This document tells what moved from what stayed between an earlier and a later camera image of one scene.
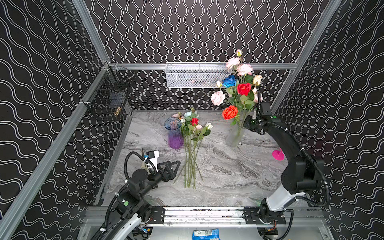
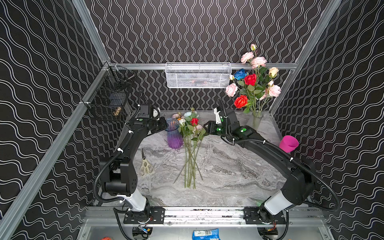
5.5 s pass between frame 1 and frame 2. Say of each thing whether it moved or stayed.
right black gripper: moved
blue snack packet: stayed
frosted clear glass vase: moved
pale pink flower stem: moved
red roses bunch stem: stayed
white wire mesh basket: stayed
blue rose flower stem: moved
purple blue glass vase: stayed
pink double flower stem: moved
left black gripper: moved
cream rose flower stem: moved
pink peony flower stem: moved
